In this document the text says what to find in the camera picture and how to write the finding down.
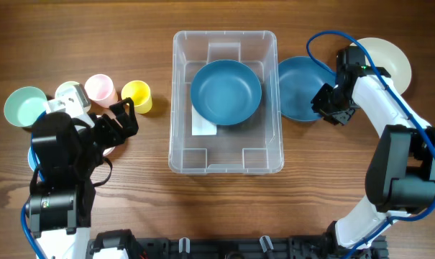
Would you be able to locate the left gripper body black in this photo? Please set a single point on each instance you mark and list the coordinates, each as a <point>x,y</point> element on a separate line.
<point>106,132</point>

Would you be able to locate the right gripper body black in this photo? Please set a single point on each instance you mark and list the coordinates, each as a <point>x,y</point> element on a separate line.
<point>335,108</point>

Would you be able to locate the yellow cup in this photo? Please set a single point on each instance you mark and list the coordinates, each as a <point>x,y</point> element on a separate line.
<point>140,93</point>

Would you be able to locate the blue plate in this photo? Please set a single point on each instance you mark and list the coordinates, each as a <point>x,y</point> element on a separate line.
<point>226,92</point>
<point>300,79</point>

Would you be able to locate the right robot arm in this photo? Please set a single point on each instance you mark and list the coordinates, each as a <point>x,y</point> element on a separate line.
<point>400,180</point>

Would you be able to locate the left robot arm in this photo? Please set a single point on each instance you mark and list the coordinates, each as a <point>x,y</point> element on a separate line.
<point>56,218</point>

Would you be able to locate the white label in container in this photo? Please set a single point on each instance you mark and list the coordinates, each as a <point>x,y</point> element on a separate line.
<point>201,126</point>

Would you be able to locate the clear plastic storage container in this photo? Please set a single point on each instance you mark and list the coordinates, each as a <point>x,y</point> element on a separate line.
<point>254,146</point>

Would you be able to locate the pink bowl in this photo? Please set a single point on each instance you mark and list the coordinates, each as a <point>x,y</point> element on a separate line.
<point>108,151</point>

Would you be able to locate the pink cup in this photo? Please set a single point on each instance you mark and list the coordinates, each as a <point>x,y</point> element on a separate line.
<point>100,89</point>

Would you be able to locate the cream cup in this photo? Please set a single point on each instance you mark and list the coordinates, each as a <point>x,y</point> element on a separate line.
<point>85,101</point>

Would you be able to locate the light blue bowl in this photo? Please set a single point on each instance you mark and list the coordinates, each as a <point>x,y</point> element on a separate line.
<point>32,160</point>

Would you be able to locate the green bowl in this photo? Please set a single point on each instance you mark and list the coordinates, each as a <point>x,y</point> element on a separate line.
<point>24,106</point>

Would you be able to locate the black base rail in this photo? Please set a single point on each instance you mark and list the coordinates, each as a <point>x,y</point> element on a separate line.
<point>283,248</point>

